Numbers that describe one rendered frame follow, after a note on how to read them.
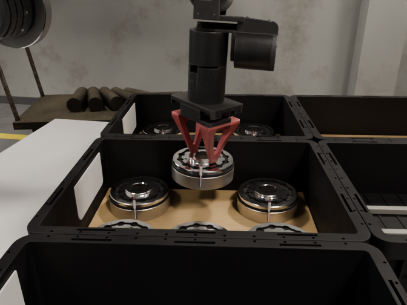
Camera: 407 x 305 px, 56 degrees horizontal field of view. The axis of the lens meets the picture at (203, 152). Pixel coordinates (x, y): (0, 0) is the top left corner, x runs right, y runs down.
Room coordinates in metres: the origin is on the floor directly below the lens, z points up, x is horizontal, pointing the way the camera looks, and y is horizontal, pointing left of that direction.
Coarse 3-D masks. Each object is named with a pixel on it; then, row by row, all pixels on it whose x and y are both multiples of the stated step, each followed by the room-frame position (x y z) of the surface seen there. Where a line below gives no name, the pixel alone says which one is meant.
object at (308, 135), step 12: (132, 96) 0.93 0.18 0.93; (144, 96) 0.94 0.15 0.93; (156, 96) 0.94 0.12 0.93; (168, 96) 0.94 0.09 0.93; (228, 96) 0.94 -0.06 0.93; (240, 96) 0.94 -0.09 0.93; (252, 96) 0.93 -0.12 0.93; (264, 96) 0.93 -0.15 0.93; (276, 96) 0.93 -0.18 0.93; (288, 96) 0.93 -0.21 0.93; (120, 108) 0.83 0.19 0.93; (300, 120) 0.75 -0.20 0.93; (108, 132) 0.68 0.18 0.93
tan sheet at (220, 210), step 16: (176, 192) 0.63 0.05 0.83; (192, 192) 0.63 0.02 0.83; (208, 192) 0.63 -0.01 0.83; (224, 192) 0.63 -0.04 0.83; (176, 208) 0.57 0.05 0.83; (192, 208) 0.57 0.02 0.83; (208, 208) 0.57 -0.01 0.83; (224, 208) 0.57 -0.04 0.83; (304, 208) 0.57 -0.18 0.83; (96, 224) 0.52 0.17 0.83; (160, 224) 0.52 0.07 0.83; (176, 224) 0.52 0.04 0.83; (224, 224) 0.52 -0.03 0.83; (240, 224) 0.52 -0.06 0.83; (256, 224) 0.52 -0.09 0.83; (304, 224) 0.52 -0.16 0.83
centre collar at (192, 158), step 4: (192, 152) 0.59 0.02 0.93; (196, 152) 0.59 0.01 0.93; (200, 152) 0.59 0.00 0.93; (204, 152) 0.59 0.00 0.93; (188, 156) 0.58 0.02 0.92; (192, 156) 0.57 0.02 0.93; (192, 160) 0.56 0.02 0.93; (196, 160) 0.56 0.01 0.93; (204, 160) 0.56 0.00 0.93; (208, 160) 0.56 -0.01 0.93; (204, 164) 0.55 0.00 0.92
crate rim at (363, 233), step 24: (96, 144) 0.62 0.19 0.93; (240, 144) 0.64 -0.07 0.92; (264, 144) 0.63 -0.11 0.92; (288, 144) 0.63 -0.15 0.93; (312, 144) 0.62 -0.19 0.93; (72, 168) 0.53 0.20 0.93; (336, 192) 0.45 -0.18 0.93; (48, 216) 0.40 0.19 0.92; (360, 216) 0.40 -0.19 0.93; (312, 240) 0.35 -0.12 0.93; (336, 240) 0.35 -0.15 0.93; (360, 240) 0.35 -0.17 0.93
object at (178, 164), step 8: (176, 152) 0.60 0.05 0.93; (184, 152) 0.60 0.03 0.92; (224, 152) 0.60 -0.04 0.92; (176, 160) 0.57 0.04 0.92; (184, 160) 0.57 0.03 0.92; (224, 160) 0.57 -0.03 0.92; (232, 160) 0.57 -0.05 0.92; (184, 168) 0.54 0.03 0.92; (192, 168) 0.55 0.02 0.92; (208, 168) 0.55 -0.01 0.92; (216, 168) 0.54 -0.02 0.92; (224, 168) 0.54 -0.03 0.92
